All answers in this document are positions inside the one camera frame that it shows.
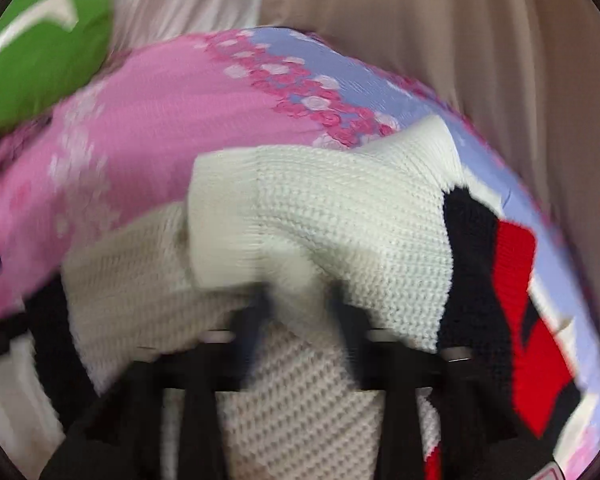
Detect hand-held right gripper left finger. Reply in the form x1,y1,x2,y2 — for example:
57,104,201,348
92,294,276,480

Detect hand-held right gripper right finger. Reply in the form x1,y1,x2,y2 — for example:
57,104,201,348
327,294,523,480

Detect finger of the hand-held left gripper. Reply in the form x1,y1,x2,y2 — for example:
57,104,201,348
0,310,31,361

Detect white black red knit sweater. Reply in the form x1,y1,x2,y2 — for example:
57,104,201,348
0,115,581,480

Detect pink and lilac floral blanket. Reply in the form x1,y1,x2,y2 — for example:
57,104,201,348
0,27,600,480

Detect green and white pillow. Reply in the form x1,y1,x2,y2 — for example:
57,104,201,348
0,0,116,136

